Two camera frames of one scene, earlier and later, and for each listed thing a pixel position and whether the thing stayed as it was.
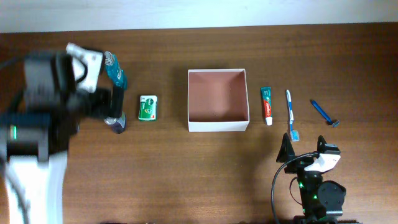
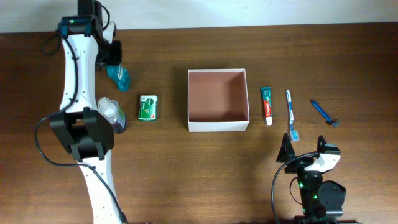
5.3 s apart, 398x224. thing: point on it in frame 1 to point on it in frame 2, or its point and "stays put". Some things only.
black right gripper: x=285 y=152 stays put
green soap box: x=148 y=107 stays put
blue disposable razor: x=334 y=123 stays put
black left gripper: x=104 y=98 to x=115 y=57
